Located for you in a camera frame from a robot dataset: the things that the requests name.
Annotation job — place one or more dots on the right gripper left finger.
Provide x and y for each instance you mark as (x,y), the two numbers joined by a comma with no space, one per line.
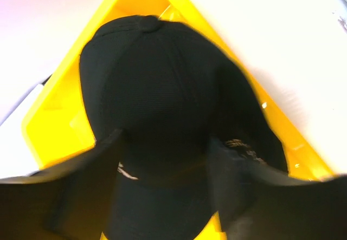
(70,200)

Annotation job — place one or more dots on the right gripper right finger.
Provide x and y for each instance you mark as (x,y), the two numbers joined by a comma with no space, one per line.
(255,201)

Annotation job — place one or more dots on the black cap gold logo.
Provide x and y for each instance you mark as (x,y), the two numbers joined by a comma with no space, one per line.
(169,89)

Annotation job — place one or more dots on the yellow plastic tray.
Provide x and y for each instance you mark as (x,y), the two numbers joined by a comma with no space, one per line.
(56,126)

